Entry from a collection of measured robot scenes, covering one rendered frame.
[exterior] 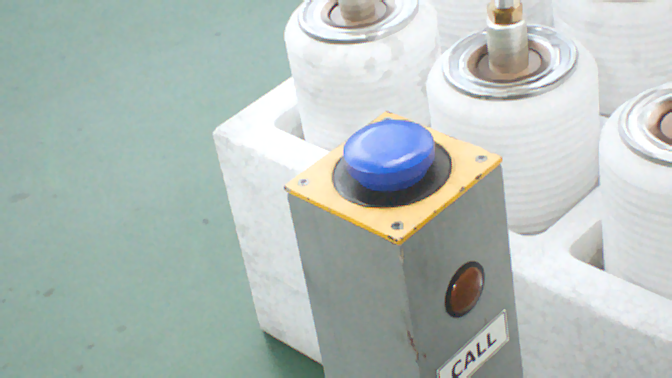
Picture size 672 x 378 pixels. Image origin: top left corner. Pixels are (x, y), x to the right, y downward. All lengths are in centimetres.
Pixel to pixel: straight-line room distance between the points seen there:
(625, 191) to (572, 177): 8
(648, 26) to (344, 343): 29
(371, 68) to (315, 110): 5
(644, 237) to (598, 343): 6
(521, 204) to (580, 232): 4
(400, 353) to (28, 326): 51
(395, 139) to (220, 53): 76
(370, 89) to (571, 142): 13
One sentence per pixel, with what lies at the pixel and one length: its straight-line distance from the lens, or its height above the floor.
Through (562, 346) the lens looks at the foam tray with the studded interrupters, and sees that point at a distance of 77.
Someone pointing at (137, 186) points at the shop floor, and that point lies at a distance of 119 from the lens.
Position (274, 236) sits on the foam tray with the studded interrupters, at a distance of 92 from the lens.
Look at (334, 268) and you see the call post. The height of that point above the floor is 28.
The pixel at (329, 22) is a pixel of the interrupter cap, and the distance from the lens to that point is 85.
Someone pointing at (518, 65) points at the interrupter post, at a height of 26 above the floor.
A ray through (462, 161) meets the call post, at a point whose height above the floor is 31.
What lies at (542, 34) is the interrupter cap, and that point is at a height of 25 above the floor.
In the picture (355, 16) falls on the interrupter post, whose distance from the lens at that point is 85.
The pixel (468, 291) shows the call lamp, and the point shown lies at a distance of 61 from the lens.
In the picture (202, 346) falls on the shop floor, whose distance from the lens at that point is 101.
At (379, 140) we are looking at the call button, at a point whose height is 33.
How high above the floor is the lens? 67
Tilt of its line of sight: 36 degrees down
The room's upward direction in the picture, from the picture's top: 10 degrees counter-clockwise
